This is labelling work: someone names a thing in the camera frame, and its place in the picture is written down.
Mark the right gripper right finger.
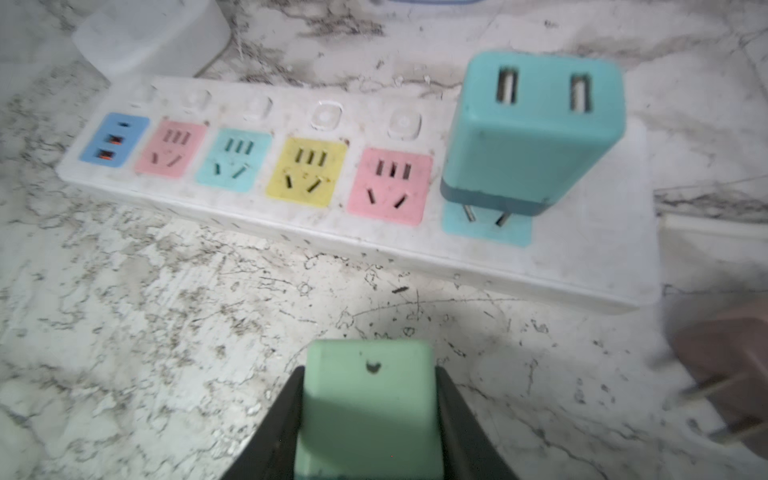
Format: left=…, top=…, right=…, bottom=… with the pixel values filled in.
left=435, top=367, right=519, bottom=480

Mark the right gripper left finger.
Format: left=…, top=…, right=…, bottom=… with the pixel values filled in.
left=221, top=367, right=305, bottom=480

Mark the green plug cube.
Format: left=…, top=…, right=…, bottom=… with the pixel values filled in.
left=294, top=340, right=444, bottom=479

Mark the long white power strip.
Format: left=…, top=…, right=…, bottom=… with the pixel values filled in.
left=57, top=76, right=661, bottom=313

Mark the teal plug cube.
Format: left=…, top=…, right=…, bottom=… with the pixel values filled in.
left=440, top=50, right=627, bottom=216

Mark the white square power strip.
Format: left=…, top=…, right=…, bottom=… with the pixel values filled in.
left=72, top=0, right=232, bottom=82

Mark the blue square power strip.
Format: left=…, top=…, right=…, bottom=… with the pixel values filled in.
left=392, top=0, right=482, bottom=6

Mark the pink plug cube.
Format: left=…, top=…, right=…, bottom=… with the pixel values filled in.
left=651, top=295, right=767, bottom=460

